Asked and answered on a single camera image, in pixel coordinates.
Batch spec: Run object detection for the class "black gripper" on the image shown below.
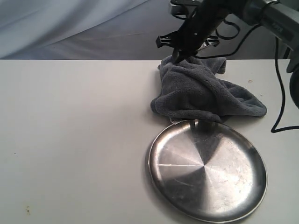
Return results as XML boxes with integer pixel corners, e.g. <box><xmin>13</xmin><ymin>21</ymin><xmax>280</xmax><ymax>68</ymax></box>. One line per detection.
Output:
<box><xmin>156</xmin><ymin>0</ymin><xmax>234</xmax><ymax>63</ymax></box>

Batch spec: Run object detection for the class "grey fleece cloth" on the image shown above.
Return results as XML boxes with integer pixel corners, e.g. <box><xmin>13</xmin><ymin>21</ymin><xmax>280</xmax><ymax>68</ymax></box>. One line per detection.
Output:
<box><xmin>150</xmin><ymin>56</ymin><xmax>267</xmax><ymax>122</ymax></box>

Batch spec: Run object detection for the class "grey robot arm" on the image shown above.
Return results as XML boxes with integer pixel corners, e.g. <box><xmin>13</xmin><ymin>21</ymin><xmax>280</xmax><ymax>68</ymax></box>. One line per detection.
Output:
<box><xmin>156</xmin><ymin>0</ymin><xmax>299</xmax><ymax>61</ymax></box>

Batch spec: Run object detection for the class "round stainless steel plate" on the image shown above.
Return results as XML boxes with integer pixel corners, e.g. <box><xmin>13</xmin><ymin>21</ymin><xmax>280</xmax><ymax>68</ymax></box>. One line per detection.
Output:
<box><xmin>147</xmin><ymin>119</ymin><xmax>268</xmax><ymax>224</ymax></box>

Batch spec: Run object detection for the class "grey backdrop sheet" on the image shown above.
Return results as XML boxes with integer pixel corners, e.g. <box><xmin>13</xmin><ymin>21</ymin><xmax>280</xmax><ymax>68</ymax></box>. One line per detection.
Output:
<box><xmin>0</xmin><ymin>0</ymin><xmax>299</xmax><ymax>60</ymax></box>

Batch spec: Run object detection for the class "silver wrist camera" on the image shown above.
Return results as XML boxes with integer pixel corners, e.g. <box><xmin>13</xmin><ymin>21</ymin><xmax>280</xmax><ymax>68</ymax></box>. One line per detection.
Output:
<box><xmin>168</xmin><ymin>0</ymin><xmax>201</xmax><ymax>15</ymax></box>

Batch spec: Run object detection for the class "black camera cable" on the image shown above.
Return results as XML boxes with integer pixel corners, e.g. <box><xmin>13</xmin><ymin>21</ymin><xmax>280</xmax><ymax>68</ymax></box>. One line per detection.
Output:
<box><xmin>171</xmin><ymin>11</ymin><xmax>299</xmax><ymax>133</ymax></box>

